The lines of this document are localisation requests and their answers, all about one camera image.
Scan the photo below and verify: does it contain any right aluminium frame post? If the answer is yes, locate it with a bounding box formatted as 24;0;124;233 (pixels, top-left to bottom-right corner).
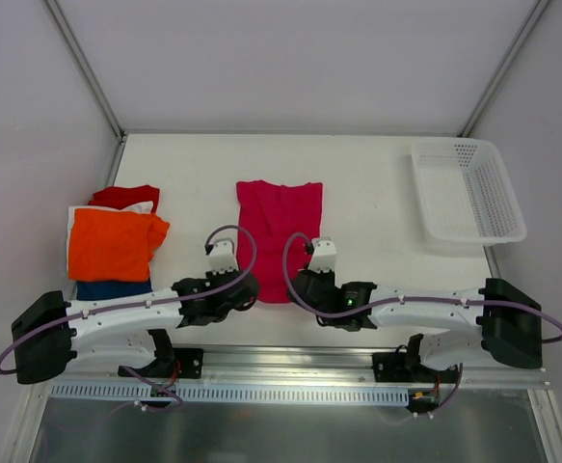
457;0;552;138

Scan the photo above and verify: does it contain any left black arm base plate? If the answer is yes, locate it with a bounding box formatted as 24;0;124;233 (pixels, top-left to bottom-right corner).
131;344;204;379

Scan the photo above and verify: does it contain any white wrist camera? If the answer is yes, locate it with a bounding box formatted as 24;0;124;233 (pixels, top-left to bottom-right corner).
205;238;239;274
307;237;337;273

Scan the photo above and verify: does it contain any red folded t-shirt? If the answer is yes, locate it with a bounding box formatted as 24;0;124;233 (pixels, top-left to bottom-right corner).
88;185;161;212

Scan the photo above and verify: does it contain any white slotted cable duct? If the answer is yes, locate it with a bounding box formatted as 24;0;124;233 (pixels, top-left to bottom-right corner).
50;381;410;407

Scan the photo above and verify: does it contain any aluminium mounting rail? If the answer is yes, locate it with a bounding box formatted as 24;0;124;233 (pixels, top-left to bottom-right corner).
28;340;550;388

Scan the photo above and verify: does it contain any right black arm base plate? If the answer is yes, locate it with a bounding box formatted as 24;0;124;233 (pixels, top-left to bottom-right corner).
371;351;459;384

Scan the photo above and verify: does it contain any pink t-shirt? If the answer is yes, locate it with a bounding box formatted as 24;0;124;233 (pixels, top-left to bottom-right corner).
236;180;324;304

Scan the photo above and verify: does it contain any white plastic mesh basket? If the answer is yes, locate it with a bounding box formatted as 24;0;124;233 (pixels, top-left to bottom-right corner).
411;137;527;247

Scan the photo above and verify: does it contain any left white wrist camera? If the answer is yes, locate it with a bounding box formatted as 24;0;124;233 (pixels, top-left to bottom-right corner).
205;238;239;274

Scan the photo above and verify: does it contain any white folded t-shirt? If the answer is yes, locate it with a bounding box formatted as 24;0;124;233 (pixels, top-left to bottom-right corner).
67;202;154;274

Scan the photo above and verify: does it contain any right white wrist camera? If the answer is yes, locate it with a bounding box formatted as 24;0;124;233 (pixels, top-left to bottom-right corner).
307;237;337;273

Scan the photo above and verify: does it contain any aluminium frame post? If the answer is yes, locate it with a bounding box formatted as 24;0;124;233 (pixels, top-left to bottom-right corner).
41;0;124;142
457;0;552;138

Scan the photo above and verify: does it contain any blue folded t-shirt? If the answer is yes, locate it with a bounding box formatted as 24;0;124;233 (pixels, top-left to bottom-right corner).
76;279;152;301

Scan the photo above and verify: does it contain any left aluminium frame post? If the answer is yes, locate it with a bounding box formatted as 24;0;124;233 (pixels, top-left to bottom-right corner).
41;0;124;142

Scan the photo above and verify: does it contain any orange folded t-shirt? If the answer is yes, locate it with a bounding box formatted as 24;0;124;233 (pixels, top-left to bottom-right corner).
67;207;170;283

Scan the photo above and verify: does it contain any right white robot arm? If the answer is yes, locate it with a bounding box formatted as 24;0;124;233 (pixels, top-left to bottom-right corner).
287;269;543;382

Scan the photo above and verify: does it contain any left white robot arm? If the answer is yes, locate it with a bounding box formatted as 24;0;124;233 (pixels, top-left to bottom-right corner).
11;271;259;385

